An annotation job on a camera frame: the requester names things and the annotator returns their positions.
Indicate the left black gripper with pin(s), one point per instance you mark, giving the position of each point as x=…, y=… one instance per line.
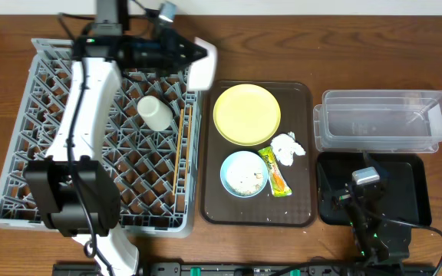
x=171, y=50

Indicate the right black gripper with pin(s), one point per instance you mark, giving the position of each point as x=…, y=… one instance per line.
x=345, y=196

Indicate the pink plastic bowl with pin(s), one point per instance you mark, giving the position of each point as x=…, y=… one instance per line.
x=202, y=72

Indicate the white plastic cup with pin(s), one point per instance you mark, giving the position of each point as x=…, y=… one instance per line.
x=156, y=114

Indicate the green orange snack wrapper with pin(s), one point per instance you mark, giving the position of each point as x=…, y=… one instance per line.
x=279, y=186

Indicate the white paper napkin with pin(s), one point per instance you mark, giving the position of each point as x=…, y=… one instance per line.
x=285, y=147

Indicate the leftover rice food scraps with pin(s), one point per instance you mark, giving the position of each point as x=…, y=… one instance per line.
x=246, y=176

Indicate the light blue small bowl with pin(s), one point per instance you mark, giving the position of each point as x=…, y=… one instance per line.
x=225, y=172

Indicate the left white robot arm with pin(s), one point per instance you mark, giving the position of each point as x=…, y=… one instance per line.
x=71, y=188

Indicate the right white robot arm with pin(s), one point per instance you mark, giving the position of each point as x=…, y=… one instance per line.
x=379, y=241

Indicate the clear plastic waste bin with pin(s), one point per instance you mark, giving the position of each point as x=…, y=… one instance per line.
x=379, y=121

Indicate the right wooden chopstick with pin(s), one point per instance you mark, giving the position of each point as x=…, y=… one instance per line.
x=186, y=170

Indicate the wooden chopstick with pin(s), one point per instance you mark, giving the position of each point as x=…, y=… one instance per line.
x=186, y=170
x=178, y=151

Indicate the black plastic tray bin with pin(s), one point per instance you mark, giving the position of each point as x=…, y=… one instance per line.
x=405, y=198

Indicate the left wooden chopstick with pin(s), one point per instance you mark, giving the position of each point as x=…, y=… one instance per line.
x=178, y=151

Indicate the yellow plastic plate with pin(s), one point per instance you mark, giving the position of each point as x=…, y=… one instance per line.
x=247, y=114

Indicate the dark brown serving tray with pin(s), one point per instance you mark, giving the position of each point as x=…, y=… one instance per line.
x=299, y=209

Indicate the grey plastic dish rack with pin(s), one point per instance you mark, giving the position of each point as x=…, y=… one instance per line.
x=139, y=160

